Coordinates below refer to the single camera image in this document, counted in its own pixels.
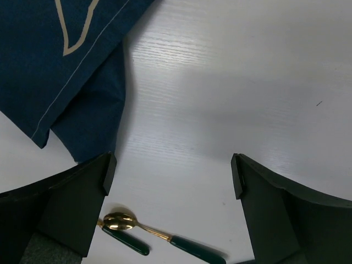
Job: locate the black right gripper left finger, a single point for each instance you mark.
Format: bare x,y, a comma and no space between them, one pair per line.
53,220

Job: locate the blue fish-print placemat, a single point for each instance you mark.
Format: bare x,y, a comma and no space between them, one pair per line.
63,72

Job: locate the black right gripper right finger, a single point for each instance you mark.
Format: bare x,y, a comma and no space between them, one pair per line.
287,221

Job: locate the gold spoon green handle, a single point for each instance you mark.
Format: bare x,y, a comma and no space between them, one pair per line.
122,221

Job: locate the gold knife green handle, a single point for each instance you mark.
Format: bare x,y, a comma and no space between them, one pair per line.
126,239

